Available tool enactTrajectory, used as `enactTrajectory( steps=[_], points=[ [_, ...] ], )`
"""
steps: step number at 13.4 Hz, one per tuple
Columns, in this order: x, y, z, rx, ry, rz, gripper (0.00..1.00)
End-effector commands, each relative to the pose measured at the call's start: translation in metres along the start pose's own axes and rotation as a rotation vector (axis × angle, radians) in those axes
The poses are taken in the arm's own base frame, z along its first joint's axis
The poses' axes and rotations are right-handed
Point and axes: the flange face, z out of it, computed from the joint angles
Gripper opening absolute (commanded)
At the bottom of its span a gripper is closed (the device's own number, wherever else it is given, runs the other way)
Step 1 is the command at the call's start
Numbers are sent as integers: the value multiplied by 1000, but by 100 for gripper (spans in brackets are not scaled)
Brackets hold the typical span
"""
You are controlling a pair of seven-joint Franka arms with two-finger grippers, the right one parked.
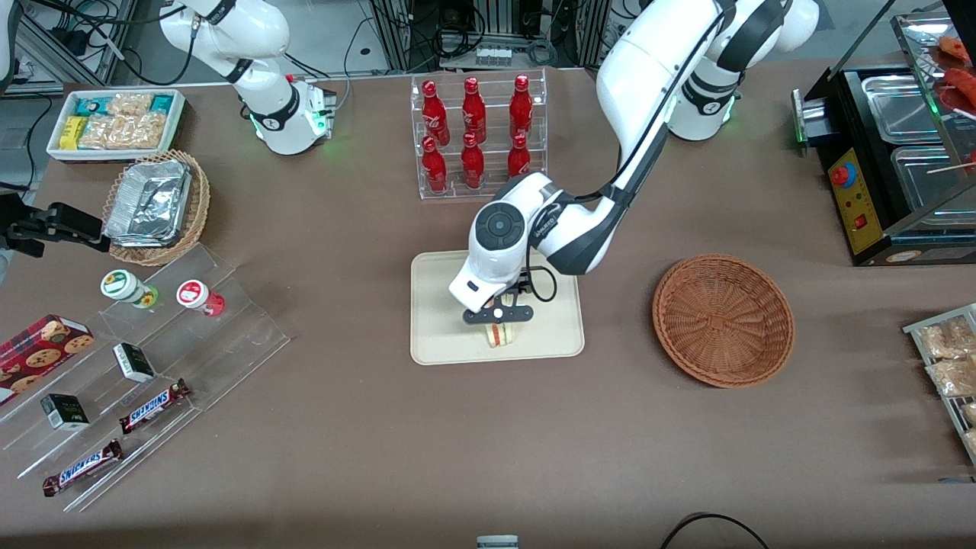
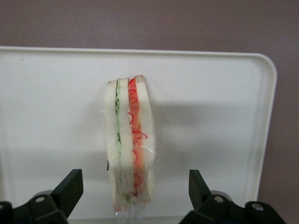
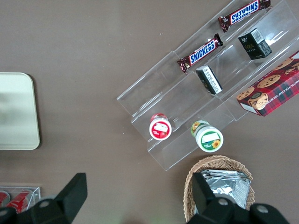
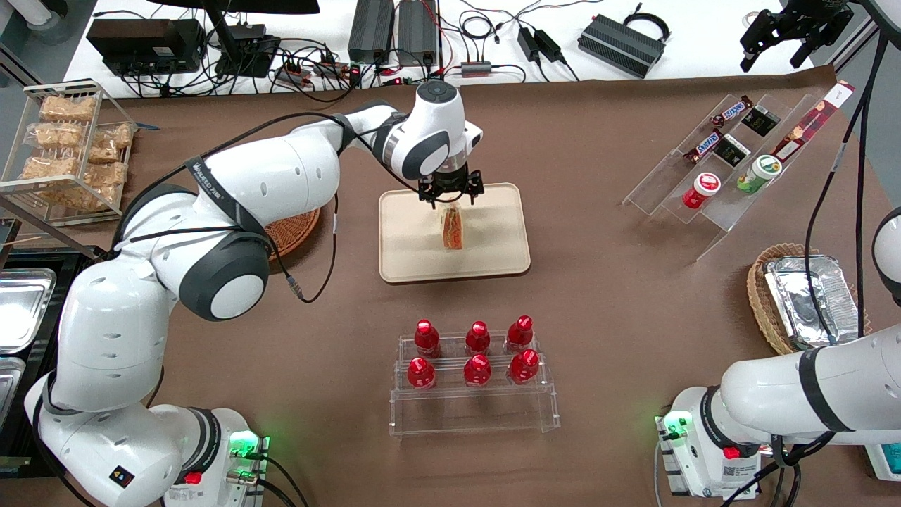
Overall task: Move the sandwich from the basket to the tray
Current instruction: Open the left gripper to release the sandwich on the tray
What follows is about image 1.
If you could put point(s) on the round brown wicker basket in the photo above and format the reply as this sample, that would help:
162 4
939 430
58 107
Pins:
720 320

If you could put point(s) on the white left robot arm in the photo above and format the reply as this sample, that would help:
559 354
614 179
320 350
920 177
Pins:
648 76

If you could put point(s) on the red lid white cup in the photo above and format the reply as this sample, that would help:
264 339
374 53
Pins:
194 295

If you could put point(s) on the oval light wicker basket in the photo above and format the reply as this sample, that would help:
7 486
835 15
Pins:
197 206

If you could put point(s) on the small black box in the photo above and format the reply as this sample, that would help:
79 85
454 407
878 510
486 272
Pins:
133 362
65 412

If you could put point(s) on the teal snack pack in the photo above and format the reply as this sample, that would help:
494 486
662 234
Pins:
162 103
91 105

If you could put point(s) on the grey power strip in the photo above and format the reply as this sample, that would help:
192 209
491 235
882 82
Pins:
493 56

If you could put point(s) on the green lid white cup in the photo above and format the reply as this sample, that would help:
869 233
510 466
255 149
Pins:
122 286

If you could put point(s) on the brown Snickers bar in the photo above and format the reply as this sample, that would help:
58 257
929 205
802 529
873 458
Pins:
80 467
152 406

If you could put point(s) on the clear acrylic stepped shelf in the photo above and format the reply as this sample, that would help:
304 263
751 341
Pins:
229 343

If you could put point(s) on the black glass food warmer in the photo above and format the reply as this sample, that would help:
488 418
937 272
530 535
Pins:
854 221

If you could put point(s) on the beige plastic tray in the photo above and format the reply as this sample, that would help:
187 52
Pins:
442 335

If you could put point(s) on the steel warmer pan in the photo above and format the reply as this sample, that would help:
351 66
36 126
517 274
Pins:
930 179
900 107

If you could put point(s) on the yellow snack pack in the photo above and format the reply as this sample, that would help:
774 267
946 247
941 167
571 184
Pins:
73 132

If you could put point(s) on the clear acrylic bottle rack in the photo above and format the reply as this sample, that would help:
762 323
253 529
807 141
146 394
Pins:
492 187

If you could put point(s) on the clear bag of crackers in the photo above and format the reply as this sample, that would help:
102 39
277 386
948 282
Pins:
130 104
103 133
145 130

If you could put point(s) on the red cola bottle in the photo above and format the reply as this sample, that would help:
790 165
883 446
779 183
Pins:
435 114
521 107
435 169
473 166
473 110
519 156

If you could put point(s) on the red skewered sausage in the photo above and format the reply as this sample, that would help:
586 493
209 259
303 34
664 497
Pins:
957 49
962 85

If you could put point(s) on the white plastic snack bin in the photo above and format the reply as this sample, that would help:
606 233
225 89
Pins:
114 155

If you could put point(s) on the clear bag of pastries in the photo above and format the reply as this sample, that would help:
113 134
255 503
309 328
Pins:
953 377
945 339

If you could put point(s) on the triangular sandwich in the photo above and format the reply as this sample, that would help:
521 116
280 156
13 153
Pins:
499 336

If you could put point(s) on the red tartan cookie box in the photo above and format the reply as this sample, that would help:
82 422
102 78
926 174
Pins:
38 351

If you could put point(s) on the aluminium foil container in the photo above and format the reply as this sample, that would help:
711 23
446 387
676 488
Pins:
149 202

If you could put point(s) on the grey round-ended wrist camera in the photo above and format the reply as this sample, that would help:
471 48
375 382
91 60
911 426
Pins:
518 312

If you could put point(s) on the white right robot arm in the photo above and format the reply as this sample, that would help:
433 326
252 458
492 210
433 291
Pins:
252 46

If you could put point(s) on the grey device edge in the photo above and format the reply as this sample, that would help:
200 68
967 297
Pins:
497 543

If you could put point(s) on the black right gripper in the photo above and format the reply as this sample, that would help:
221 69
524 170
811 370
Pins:
62 223

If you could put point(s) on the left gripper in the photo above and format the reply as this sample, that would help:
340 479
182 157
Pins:
522 287

